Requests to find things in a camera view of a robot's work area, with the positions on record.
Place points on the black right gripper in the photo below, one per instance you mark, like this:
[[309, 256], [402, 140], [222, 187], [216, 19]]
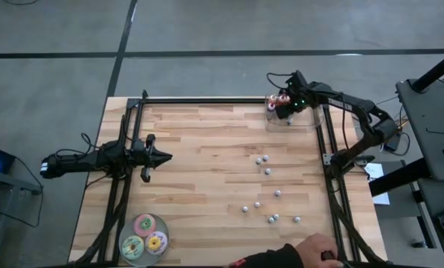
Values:
[[299, 95]]

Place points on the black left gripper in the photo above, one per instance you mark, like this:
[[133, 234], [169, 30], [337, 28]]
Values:
[[141, 156]]

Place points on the large yellow food coloring bottle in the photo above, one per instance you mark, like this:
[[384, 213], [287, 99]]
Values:
[[273, 99]]

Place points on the large red food coloring bottle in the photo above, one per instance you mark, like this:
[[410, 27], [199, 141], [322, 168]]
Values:
[[271, 108]]

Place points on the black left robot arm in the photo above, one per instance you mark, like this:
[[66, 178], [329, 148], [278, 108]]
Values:
[[76, 162]]

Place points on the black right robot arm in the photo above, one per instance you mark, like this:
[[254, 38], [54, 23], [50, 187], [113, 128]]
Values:
[[355, 106]]

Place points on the person's forearm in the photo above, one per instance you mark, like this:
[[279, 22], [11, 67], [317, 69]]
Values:
[[273, 260]]

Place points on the small purple food coloring bottle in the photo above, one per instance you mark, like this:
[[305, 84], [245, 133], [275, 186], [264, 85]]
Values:
[[297, 219]]

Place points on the clear plastic bin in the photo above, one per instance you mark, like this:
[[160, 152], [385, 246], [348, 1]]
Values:
[[307, 124]]

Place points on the pink frosted donut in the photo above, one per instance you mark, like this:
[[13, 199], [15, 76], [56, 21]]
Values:
[[137, 225]]

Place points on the clear round plate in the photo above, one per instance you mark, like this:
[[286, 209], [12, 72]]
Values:
[[126, 232]]

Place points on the purple frosted donut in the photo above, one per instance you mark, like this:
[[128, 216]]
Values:
[[164, 243]]

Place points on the green frosted donut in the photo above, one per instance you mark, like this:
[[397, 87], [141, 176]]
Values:
[[125, 247]]

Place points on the black controller box blue lights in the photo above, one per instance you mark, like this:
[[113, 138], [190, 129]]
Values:
[[2, 158], [392, 143]]

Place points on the white paper sheet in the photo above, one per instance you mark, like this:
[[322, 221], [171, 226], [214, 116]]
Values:
[[376, 173]]

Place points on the black desk leg beam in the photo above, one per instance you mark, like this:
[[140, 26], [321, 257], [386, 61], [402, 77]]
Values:
[[396, 178]]

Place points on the dark grey desk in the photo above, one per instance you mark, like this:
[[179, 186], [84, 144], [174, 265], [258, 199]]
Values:
[[430, 111]]

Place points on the black desk pole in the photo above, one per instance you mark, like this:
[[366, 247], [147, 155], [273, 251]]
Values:
[[435, 70]]

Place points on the black allen key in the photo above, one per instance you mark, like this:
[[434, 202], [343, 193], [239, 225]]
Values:
[[435, 132]]

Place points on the grey equipment stand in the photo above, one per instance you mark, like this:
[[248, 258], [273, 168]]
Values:
[[6, 178]]

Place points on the grey side table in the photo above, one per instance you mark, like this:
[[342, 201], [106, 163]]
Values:
[[433, 197]]

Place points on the silver mounting bracket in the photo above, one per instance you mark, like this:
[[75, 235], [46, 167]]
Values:
[[327, 159]]

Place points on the black aluminium rig frame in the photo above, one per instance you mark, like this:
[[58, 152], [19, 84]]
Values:
[[206, 100]]

